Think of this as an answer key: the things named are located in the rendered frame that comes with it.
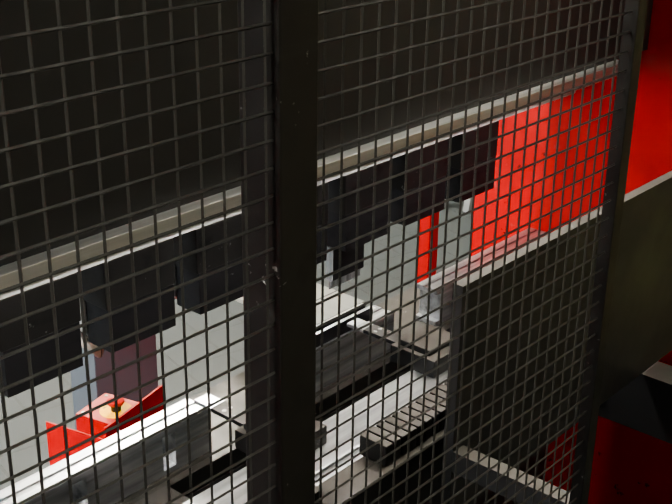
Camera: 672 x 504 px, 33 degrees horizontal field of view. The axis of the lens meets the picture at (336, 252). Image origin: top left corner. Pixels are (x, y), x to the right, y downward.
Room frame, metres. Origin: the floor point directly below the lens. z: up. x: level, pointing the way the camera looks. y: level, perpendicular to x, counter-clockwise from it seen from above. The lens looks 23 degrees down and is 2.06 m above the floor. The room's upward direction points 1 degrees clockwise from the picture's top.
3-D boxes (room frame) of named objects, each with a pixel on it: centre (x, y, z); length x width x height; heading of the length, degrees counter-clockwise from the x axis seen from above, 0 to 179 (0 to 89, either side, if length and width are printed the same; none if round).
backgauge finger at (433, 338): (2.06, -0.14, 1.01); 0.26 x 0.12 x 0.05; 49
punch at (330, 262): (2.18, -0.02, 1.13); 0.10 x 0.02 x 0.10; 139
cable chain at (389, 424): (1.76, -0.19, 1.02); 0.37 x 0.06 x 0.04; 139
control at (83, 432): (2.09, 0.49, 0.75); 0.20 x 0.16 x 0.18; 154
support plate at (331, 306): (2.27, 0.09, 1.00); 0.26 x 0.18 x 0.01; 49
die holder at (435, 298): (2.59, -0.38, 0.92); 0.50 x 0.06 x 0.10; 139
